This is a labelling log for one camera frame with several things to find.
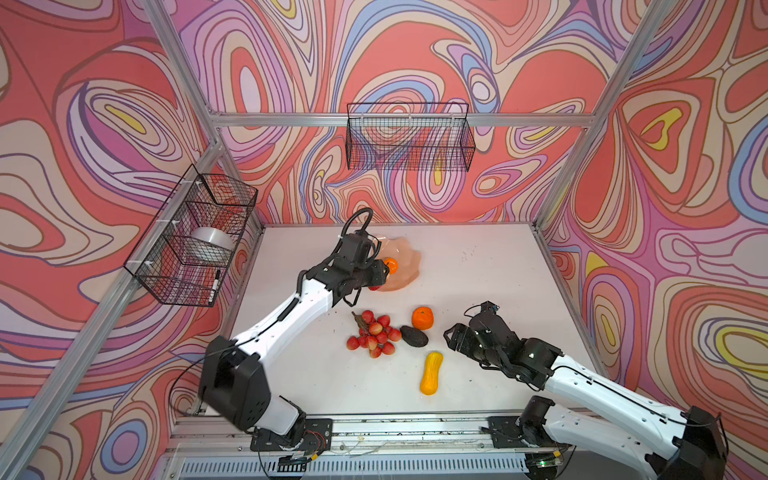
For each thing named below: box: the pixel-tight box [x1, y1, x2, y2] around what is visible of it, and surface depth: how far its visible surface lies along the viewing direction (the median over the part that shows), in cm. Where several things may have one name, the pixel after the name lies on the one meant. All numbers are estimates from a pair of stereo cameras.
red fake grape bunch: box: [346, 310, 402, 359], surface depth 88 cm
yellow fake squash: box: [420, 351, 443, 396], surface depth 82 cm
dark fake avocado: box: [400, 325, 429, 347], surface depth 88 cm
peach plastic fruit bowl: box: [377, 236, 421, 292], surface depth 108 cm
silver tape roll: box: [190, 227, 235, 259], surface depth 73 cm
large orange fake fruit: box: [411, 306, 434, 331], surface depth 91 cm
